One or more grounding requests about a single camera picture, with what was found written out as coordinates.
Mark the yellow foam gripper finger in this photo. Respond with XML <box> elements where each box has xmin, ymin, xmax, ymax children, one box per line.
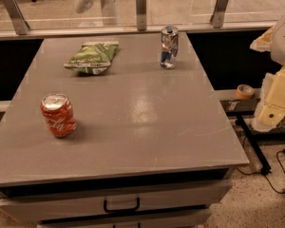
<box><xmin>250</xmin><ymin>27</ymin><xmax>274</xmax><ymax>52</ymax></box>
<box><xmin>252</xmin><ymin>66</ymin><xmax>285</xmax><ymax>132</ymax></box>

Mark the green jalapeno chip bag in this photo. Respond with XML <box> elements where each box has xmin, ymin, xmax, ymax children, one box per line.
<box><xmin>64</xmin><ymin>41</ymin><xmax>119</xmax><ymax>75</ymax></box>

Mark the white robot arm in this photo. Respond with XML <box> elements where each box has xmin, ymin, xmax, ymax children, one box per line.
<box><xmin>250</xmin><ymin>14</ymin><xmax>285</xmax><ymax>132</ymax></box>

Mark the orange tape roll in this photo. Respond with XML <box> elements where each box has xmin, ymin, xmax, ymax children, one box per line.
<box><xmin>236</xmin><ymin>85</ymin><xmax>255</xmax><ymax>100</ymax></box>

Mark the black table leg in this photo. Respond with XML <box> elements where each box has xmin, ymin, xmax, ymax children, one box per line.
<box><xmin>236</xmin><ymin>114</ymin><xmax>271</xmax><ymax>176</ymax></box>

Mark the silver blue energy drink can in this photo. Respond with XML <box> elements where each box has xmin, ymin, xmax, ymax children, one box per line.
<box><xmin>161</xmin><ymin>25</ymin><xmax>179</xmax><ymax>69</ymax></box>

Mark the grey lower drawer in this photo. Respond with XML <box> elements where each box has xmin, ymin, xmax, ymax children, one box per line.
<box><xmin>37</xmin><ymin>209</ymin><xmax>211</xmax><ymax>228</ymax></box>

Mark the grey drawer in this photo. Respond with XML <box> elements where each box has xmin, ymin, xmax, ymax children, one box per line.
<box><xmin>37</xmin><ymin>209</ymin><xmax>211</xmax><ymax>228</ymax></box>
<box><xmin>0</xmin><ymin>180</ymin><xmax>231</xmax><ymax>221</ymax></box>

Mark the red soda can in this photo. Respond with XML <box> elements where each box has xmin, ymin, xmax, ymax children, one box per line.
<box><xmin>40</xmin><ymin>93</ymin><xmax>77</xmax><ymax>138</ymax></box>

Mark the grey upper drawer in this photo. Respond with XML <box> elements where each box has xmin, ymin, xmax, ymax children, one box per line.
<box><xmin>0</xmin><ymin>180</ymin><xmax>231</xmax><ymax>221</ymax></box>

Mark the right metal railing bracket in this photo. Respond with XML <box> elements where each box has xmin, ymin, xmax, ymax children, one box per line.
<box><xmin>210</xmin><ymin>0</ymin><xmax>229</xmax><ymax>29</ymax></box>

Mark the metal railing bracket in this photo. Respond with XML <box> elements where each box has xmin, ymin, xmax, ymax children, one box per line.
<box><xmin>136</xmin><ymin>0</ymin><xmax>146</xmax><ymax>31</ymax></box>
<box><xmin>210</xmin><ymin>0</ymin><xmax>229</xmax><ymax>29</ymax></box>
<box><xmin>2</xmin><ymin>0</ymin><xmax>29</xmax><ymax>35</ymax></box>

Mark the black cable on floor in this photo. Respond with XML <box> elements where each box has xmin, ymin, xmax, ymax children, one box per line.
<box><xmin>237</xmin><ymin>136</ymin><xmax>285</xmax><ymax>199</ymax></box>

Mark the middle metal railing bracket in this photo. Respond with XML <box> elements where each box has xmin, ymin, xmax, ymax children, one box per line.
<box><xmin>136</xmin><ymin>0</ymin><xmax>146</xmax><ymax>31</ymax></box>

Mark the black drawer handle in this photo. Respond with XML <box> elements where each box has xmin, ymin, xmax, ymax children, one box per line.
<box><xmin>103</xmin><ymin>198</ymin><xmax>141</xmax><ymax>214</ymax></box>

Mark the left metal railing bracket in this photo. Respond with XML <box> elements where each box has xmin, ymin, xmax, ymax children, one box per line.
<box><xmin>2</xmin><ymin>0</ymin><xmax>29</xmax><ymax>35</ymax></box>

